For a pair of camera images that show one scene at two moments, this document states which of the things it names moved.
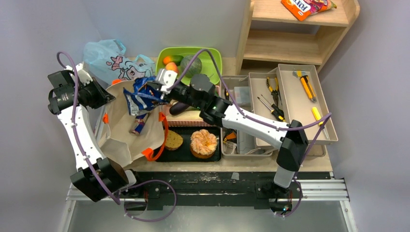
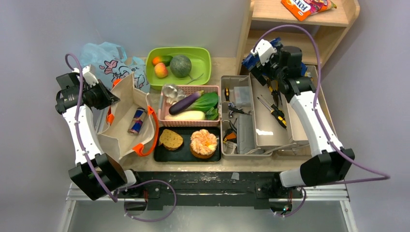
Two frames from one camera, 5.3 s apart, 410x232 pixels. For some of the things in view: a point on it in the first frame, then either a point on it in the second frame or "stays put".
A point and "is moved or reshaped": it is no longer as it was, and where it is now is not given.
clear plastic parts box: [242, 95] stays put
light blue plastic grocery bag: [107, 62] is moved or reshaped
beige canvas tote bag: [116, 141] is moved or reshaped
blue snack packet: [147, 95] to [252, 61]
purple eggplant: [178, 108] stays put
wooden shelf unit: [271, 36] stays put
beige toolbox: [289, 93] stays put
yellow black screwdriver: [278, 113] stays put
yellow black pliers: [275, 92] stays put
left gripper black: [104, 96] stays put
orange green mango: [175, 59] to [166, 60]
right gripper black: [165, 94] to [270, 79]
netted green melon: [195, 67] is moved or reshaped
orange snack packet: [301, 9] stays put
